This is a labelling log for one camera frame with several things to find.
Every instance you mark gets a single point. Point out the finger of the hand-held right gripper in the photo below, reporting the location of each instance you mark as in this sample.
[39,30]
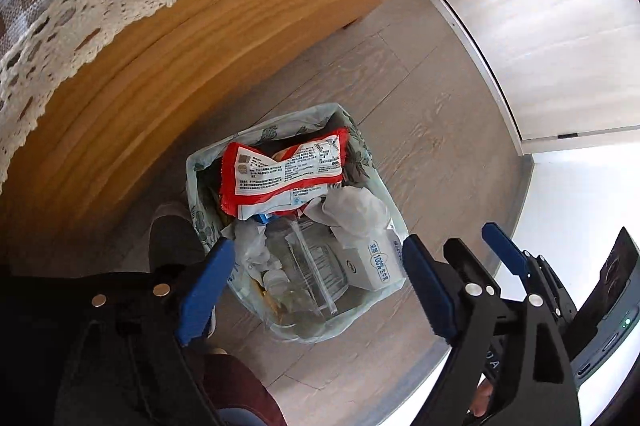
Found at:
[467,263]
[505,246]

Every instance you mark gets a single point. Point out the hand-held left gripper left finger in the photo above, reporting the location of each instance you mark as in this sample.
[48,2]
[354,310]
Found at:
[205,291]

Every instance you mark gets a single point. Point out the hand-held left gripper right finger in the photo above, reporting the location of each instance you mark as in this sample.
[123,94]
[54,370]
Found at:
[430,291]

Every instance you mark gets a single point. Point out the clear plastic bag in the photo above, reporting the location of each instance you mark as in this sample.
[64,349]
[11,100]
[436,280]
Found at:
[250,251]

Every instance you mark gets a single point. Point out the white milk carton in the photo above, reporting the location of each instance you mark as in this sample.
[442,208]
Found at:
[372,263]

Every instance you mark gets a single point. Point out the waste bin with plastic liner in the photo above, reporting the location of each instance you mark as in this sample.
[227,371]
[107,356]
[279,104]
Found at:
[196,186]

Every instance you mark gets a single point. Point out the clear plastic strip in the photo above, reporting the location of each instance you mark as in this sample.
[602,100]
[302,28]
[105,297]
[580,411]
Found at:
[315,268]

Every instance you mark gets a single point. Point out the red snack packet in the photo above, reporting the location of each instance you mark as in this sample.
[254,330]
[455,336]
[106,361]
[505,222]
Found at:
[280,176]

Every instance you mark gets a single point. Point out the person's right hand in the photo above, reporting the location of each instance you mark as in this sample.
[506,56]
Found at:
[482,398]

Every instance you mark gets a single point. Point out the grey shoe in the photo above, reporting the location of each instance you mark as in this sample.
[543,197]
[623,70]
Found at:
[170,236]

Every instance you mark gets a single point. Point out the clear plastic container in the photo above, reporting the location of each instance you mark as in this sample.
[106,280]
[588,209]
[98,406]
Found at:
[336,277]

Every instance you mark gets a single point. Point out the maroon garment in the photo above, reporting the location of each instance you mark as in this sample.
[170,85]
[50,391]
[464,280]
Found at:
[240,391]

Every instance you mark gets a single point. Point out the white plastic bag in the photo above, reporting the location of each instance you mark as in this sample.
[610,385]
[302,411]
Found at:
[355,206]

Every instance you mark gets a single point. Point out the white door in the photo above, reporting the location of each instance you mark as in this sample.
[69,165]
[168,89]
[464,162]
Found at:
[550,30]

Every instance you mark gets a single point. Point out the wooden bed frame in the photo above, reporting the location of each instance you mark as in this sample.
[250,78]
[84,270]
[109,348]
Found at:
[150,105]

